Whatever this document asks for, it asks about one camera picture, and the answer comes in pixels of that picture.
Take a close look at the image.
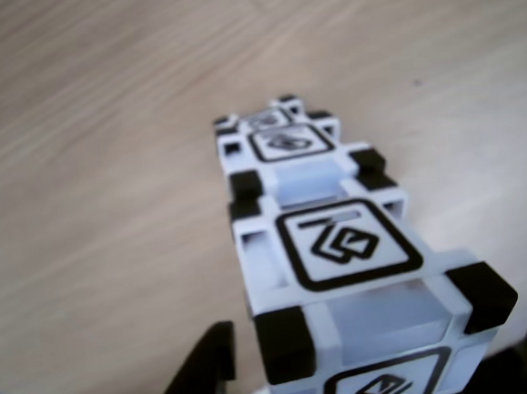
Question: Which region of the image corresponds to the white cube paperclip symbol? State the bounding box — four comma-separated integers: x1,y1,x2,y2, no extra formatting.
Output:
214,105,390,210

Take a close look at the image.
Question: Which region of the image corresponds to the white cube stacked-sheets symbol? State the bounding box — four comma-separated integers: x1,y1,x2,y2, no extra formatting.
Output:
228,179,526,394

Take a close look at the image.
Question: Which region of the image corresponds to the white cube lamp symbol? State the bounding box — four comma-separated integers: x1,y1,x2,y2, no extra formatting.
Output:
212,92,313,133

